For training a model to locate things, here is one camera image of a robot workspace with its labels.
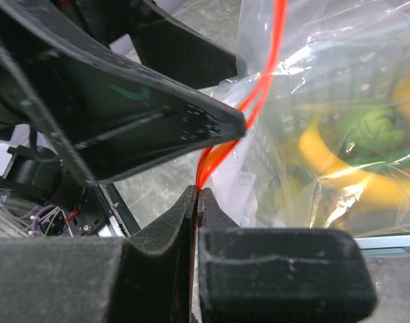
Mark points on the light blue plastic basket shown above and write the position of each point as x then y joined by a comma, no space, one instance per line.
385,246

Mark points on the orange toy mango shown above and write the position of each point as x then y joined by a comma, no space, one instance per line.
401,96

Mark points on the green toy pepper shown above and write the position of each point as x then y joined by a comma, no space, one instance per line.
397,159

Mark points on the yellow toy banana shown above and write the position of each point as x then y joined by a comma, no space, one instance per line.
371,190

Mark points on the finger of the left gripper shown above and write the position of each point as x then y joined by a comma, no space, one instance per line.
77,79
171,48

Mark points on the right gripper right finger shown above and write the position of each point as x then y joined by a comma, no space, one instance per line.
278,275

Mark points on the clear zip bag orange zipper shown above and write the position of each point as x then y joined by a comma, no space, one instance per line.
296,59

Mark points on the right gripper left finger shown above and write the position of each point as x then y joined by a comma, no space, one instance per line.
147,277

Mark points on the green toy cabbage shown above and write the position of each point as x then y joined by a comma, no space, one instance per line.
373,130

